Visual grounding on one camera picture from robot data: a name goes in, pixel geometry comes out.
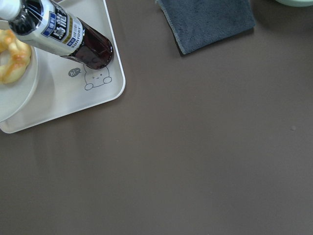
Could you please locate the mint green bowl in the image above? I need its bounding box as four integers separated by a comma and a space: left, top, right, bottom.
276, 0, 313, 7

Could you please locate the glazed twisted donut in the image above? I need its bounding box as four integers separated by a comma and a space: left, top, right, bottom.
0, 29, 32, 84

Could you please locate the cream rabbit tray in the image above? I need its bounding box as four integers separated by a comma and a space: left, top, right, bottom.
0, 0, 127, 134

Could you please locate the white round plate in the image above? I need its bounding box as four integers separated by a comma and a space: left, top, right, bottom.
0, 21, 40, 123

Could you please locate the grey folded cloth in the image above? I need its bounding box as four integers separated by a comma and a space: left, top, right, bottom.
156, 0, 255, 55

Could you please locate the dark tea bottle on tray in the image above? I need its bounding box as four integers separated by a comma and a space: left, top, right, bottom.
0, 0, 114, 70

